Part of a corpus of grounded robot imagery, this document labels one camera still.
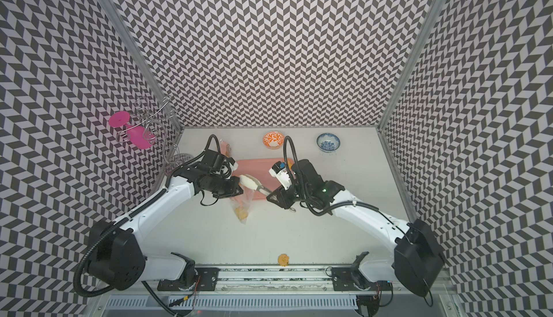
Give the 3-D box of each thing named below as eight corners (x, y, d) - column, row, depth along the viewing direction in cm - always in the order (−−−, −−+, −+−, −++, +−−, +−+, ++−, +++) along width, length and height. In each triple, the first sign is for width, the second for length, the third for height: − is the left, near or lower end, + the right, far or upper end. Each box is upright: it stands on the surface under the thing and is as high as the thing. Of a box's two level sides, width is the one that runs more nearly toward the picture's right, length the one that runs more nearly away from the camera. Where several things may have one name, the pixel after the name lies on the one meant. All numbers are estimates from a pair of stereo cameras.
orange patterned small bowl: (269, 153, 113) (268, 145, 108) (262, 144, 118) (261, 135, 112) (284, 146, 117) (284, 137, 111) (277, 137, 121) (276, 128, 116)
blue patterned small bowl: (317, 152, 109) (317, 147, 105) (315, 138, 115) (316, 132, 112) (340, 152, 109) (341, 147, 105) (337, 138, 115) (338, 132, 112)
